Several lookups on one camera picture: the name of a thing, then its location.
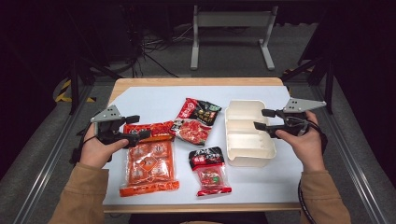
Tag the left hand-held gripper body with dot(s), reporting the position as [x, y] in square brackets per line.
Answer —
[107, 129]

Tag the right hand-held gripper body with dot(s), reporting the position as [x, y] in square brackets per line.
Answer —
[294, 123]

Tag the orange seasoning packet red header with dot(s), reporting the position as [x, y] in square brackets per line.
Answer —
[149, 165]

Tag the person's left hand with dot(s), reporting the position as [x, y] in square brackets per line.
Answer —
[96, 154]

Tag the person's right hand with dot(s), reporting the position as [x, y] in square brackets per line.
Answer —
[308, 149]

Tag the white compartment tray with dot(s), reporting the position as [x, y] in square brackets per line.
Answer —
[246, 143]

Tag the white table mat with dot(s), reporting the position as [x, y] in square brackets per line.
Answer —
[155, 99]

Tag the black tripod stand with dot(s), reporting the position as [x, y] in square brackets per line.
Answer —
[329, 90]
[74, 90]

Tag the large red and black packet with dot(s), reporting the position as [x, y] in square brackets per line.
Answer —
[194, 124]

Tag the yellow and black hazard tape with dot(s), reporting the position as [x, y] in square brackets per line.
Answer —
[62, 90]

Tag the small red and black packet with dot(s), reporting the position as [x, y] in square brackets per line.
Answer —
[211, 174]

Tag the white metal stand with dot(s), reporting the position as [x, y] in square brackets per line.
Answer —
[230, 19]

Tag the aluminium frame rail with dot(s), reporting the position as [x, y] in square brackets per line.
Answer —
[46, 168]
[351, 168]

